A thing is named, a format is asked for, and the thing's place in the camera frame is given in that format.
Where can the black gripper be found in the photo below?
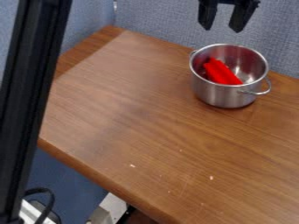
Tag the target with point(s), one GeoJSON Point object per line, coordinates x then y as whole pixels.
{"type": "Point", "coordinates": [241, 13]}

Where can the metal pot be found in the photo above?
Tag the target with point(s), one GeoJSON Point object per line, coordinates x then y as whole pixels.
{"type": "Point", "coordinates": [245, 63]}

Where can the red star-shaped block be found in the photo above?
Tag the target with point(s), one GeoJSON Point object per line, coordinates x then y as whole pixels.
{"type": "Point", "coordinates": [218, 74]}

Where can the dark vertical bar at left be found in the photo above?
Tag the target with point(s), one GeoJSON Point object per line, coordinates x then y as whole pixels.
{"type": "Point", "coordinates": [34, 48]}

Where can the white box below table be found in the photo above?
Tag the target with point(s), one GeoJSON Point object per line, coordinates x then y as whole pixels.
{"type": "Point", "coordinates": [30, 211]}

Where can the white table bracket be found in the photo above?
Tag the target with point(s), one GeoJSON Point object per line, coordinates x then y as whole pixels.
{"type": "Point", "coordinates": [109, 211]}

